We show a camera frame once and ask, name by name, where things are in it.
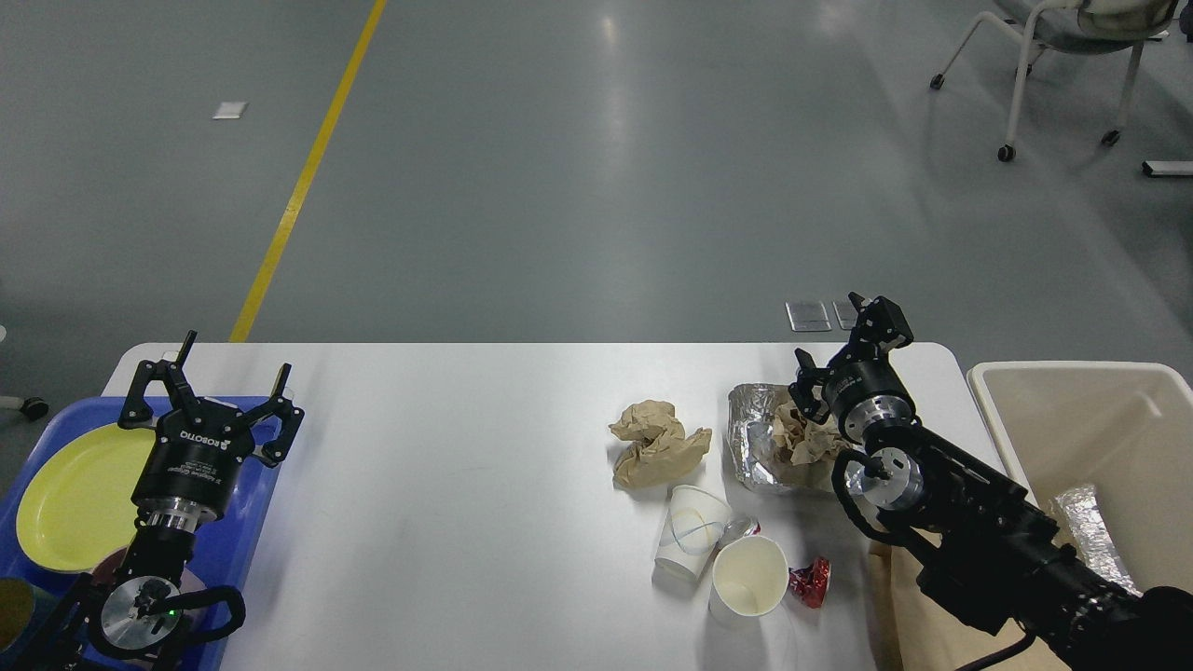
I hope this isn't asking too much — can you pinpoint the brown paper bag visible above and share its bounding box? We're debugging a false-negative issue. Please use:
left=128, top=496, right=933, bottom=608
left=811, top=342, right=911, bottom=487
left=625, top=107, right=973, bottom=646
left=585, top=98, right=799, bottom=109
left=866, top=541, right=1025, bottom=670

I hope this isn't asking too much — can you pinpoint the yellow plastic plate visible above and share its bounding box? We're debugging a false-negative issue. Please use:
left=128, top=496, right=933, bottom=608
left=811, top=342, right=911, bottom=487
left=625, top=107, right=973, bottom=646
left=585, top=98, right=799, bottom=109
left=16, top=423, right=155, bottom=573

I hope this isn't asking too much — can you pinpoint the black caster wheel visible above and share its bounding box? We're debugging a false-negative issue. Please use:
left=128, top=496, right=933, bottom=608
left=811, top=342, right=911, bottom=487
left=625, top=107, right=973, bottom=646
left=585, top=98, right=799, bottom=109
left=0, top=395, right=48, bottom=421

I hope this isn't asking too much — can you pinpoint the pink mug brown inside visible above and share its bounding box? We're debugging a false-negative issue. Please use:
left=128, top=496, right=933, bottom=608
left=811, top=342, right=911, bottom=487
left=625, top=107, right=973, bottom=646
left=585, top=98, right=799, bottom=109
left=92, top=544, right=206, bottom=595

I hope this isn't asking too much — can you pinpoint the beige plastic bin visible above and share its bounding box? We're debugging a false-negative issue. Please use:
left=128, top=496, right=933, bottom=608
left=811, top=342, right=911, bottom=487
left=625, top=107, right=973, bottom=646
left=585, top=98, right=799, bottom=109
left=968, top=361, right=1192, bottom=592

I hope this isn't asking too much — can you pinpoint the crumpled brown paper ball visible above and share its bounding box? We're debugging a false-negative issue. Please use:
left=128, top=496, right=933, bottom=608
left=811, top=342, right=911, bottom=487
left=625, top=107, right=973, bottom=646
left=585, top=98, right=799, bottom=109
left=608, top=400, right=713, bottom=490

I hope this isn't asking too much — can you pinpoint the white bar on floor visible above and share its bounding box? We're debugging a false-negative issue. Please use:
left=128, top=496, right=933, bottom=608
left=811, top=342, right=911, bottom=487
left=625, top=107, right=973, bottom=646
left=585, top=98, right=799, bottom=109
left=1141, top=158, right=1193, bottom=178

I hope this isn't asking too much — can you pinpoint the blue plastic tray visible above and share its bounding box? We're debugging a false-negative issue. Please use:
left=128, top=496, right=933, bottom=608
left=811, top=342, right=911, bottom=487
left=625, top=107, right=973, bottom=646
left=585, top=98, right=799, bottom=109
left=0, top=396, right=292, bottom=671

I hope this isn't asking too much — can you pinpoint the white patterned paper cup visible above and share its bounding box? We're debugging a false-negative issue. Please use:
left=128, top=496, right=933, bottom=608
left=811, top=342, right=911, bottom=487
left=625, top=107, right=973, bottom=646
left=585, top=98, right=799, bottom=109
left=653, top=485, right=733, bottom=581

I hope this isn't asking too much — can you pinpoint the white wheeled chair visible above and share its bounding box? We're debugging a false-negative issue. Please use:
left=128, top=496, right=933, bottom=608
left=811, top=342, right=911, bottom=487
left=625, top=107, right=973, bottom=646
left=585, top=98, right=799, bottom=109
left=929, top=1, right=1179, bottom=164

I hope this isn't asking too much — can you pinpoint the aluminium foil sheet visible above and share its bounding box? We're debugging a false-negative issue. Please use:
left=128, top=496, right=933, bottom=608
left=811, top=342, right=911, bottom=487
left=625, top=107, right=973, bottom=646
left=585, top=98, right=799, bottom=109
left=725, top=383, right=816, bottom=494

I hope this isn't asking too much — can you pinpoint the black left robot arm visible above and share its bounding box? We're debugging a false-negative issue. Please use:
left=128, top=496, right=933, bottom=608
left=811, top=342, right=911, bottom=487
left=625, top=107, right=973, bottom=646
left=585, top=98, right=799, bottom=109
left=5, top=332, right=304, bottom=670

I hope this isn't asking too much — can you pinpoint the red foil wrapper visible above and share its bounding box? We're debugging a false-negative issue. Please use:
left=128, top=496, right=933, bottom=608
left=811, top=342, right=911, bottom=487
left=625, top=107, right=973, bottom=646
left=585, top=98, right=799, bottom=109
left=789, top=556, right=832, bottom=609

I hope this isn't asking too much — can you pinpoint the brown paper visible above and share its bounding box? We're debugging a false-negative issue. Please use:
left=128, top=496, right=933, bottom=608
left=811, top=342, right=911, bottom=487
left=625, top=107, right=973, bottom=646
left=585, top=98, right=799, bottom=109
left=771, top=401, right=851, bottom=492

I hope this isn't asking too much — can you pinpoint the silver floor socket plate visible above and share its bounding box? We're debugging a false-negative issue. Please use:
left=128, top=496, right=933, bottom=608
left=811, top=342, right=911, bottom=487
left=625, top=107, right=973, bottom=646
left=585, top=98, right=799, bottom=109
left=785, top=301, right=832, bottom=333

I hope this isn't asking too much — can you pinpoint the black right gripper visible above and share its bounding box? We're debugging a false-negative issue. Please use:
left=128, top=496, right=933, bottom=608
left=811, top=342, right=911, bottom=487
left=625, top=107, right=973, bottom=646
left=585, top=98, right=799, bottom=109
left=789, top=293, right=919, bottom=445

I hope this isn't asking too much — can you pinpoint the white floor marker tile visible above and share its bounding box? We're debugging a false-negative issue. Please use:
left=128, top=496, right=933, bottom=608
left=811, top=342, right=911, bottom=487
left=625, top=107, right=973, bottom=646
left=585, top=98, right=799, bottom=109
left=212, top=101, right=248, bottom=121

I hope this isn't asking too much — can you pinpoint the teal mug yellow inside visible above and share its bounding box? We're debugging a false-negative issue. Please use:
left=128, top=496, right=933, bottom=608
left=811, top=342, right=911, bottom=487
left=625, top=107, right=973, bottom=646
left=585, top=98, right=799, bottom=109
left=1, top=577, right=58, bottom=670

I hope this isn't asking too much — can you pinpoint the foil piece in bin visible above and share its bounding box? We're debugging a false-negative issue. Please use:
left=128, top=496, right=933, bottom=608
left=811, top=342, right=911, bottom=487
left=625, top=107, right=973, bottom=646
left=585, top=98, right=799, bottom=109
left=1049, top=484, right=1142, bottom=597

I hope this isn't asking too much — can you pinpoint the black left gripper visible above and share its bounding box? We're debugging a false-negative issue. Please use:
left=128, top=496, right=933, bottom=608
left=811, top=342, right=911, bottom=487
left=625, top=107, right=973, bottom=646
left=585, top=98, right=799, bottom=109
left=117, top=330, right=305, bottom=534

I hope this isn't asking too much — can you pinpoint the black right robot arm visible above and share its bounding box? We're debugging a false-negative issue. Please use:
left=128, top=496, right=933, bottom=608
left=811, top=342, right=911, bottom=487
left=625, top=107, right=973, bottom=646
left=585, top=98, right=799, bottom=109
left=789, top=293, right=1192, bottom=670

